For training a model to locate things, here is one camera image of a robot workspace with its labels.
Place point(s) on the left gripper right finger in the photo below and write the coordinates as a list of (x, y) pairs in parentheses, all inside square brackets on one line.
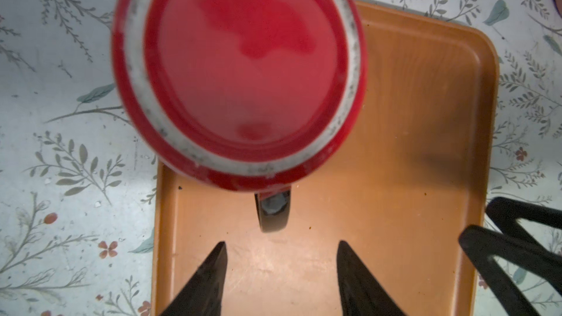
[(360, 293)]

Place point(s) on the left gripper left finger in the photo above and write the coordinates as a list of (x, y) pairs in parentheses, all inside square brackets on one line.
[(202, 295)]

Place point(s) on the orange plastic tray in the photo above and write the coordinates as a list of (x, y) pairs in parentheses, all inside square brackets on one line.
[(409, 178)]

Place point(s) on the red mug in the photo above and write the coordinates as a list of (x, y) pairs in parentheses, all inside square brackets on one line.
[(244, 95)]

